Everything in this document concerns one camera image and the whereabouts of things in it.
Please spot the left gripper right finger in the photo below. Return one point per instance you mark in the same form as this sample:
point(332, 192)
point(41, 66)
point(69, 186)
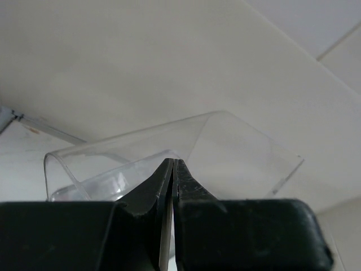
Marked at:
point(209, 233)

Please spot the right aluminium rail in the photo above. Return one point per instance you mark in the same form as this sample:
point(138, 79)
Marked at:
point(8, 116)

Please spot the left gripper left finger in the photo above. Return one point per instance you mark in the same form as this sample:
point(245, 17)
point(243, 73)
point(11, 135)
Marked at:
point(141, 224)

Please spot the clear acrylic drawer organizer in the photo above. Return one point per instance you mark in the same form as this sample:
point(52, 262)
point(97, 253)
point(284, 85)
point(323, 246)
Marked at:
point(230, 158)

